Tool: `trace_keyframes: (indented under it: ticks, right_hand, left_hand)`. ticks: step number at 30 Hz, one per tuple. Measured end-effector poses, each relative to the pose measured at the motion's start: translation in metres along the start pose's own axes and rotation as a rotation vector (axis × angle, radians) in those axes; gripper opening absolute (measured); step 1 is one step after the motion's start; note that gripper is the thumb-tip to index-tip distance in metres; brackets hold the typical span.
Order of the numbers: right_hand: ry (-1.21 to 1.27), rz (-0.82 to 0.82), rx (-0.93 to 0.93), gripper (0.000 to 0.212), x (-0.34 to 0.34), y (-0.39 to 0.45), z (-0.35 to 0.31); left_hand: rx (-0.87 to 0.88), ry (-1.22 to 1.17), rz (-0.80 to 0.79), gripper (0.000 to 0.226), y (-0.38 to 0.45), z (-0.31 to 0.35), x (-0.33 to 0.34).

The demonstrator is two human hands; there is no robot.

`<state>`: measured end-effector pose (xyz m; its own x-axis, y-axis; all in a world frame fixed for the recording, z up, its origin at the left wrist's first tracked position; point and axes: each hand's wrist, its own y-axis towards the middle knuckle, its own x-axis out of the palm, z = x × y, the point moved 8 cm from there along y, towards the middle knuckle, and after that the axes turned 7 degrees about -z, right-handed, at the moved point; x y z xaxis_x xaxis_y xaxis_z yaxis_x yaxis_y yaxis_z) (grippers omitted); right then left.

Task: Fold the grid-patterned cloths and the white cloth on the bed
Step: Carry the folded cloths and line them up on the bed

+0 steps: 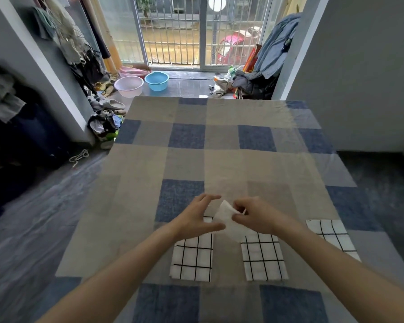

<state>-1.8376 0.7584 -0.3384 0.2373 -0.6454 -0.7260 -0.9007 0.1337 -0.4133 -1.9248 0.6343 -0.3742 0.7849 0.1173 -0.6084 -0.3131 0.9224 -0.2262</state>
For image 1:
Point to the yellow curtain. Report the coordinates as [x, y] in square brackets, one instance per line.
[104, 33]

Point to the blue-grey hanging garment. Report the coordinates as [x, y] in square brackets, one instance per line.
[276, 47]

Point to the dark blue suitcase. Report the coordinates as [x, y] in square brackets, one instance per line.
[43, 134]

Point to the plain white cloth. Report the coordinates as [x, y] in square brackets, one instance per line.
[225, 216]

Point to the red yellow printed bag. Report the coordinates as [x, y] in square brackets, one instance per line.
[252, 60]

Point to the deep pink basin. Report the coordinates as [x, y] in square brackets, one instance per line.
[133, 71]

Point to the person's right forearm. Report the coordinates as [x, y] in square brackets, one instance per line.
[350, 269]

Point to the person's left forearm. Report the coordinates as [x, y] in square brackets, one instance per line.
[111, 279]

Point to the person's right hand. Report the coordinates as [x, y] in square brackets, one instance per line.
[262, 216]

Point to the pile of shoes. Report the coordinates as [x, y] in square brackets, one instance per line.
[104, 121]

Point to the red car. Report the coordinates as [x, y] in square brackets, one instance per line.
[235, 47]

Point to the person's left hand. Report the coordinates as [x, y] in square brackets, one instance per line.
[192, 222]

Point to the heap of dark clothes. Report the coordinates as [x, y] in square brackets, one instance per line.
[252, 87]

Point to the rack of hanging clothes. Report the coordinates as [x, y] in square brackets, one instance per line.
[70, 43]

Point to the blue basin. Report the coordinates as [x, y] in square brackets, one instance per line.
[157, 82]

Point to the white black-checked cloth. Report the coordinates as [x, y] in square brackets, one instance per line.
[264, 259]
[333, 235]
[192, 262]

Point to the blue beige plaid tablecloth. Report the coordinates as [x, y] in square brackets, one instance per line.
[222, 158]

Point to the pale pink basin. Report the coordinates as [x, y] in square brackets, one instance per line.
[128, 87]

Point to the white globe street lamp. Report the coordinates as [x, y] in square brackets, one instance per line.
[217, 3]

